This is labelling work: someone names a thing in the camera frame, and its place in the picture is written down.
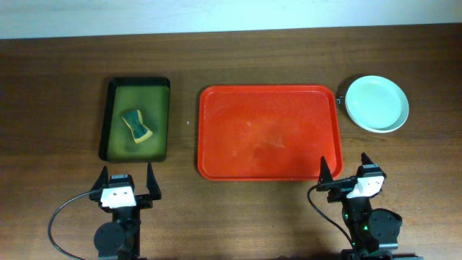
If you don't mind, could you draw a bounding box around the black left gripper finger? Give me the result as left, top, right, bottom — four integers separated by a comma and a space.
147, 162, 162, 200
91, 166, 108, 191

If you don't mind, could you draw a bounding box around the light green plate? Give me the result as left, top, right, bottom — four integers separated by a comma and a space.
344, 75, 409, 134

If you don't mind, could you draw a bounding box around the green yellow sponge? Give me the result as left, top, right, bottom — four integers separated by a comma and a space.
122, 110, 153, 144

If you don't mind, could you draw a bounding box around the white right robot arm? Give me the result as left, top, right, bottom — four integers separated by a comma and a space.
312, 153, 402, 259

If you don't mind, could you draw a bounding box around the black tray with green liquid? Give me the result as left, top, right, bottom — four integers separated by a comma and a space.
98, 77, 170, 163

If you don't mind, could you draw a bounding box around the red plastic tray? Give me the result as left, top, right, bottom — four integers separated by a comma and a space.
197, 84, 344, 181

